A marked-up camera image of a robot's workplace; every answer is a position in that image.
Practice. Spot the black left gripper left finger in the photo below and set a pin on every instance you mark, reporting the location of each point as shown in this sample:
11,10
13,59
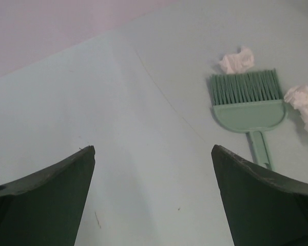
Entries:
46,207

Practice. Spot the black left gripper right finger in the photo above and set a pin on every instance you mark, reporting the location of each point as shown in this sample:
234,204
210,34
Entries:
262,207

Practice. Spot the green hand brush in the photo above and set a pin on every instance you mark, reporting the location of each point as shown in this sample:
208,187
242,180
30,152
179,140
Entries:
250,103

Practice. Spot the crumpled white paper scrap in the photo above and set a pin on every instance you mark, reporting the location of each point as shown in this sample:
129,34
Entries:
297,98
237,63

